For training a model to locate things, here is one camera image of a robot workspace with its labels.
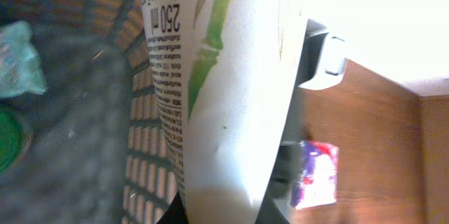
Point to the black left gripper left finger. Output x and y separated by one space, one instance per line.
175 214

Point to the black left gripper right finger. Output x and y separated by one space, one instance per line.
275 206

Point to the pink purple snack packet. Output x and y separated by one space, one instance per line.
317 185

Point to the white lotion tube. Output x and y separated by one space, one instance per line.
223 73

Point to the green lid jar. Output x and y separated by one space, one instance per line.
16 137

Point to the light green wipes packet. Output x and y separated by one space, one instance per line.
21 70

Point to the white barcode scanner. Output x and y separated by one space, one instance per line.
324 58

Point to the grey plastic mesh basket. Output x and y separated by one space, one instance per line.
94 151

